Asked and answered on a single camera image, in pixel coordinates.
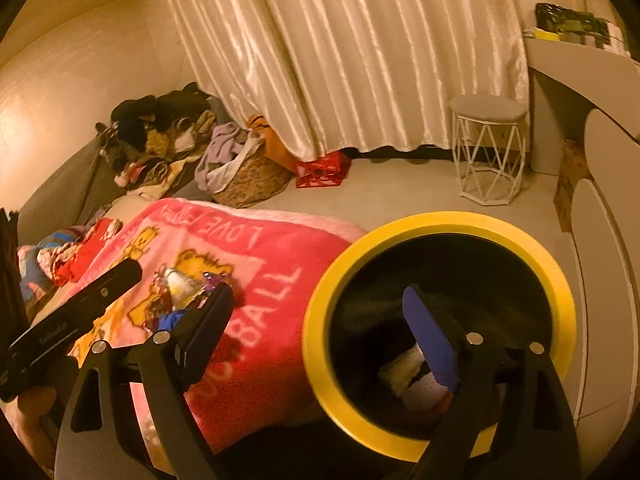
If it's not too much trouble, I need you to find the yellow white snack packet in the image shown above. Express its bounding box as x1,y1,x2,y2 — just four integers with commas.
160,266,204,310

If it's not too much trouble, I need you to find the yellow rimmed black trash bin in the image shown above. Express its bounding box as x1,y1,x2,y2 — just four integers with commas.
303,211,577,463

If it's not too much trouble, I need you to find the person's left hand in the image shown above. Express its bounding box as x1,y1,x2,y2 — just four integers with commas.
3,386,56,469

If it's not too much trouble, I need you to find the red patterned cloth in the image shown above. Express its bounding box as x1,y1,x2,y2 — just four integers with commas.
50,218,122,287

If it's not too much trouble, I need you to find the blue wrapper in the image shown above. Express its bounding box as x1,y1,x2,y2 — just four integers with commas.
156,309,188,332

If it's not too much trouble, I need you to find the pile of dark clothes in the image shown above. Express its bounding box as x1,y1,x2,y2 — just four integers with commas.
96,82,227,190

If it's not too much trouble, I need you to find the pink football bear blanket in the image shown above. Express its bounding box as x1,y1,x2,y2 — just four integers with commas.
63,198,365,453

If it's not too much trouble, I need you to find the woven laundry basket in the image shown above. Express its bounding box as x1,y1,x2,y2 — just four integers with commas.
212,146,293,208

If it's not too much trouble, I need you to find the lavender garment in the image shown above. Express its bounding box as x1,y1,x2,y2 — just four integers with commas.
194,122,262,194

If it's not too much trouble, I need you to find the orange bag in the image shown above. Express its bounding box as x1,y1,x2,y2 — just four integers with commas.
246,114,297,174

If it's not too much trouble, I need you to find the red plastic bag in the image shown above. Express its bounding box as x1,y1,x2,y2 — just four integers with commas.
295,151,352,188

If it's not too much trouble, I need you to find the white curved desk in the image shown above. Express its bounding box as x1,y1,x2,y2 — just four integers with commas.
524,38,639,436

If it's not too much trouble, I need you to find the cream satin curtain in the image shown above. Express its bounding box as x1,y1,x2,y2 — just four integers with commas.
167,0,529,160

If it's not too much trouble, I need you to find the white wire frame stool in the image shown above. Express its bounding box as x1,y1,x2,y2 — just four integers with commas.
449,94,527,206

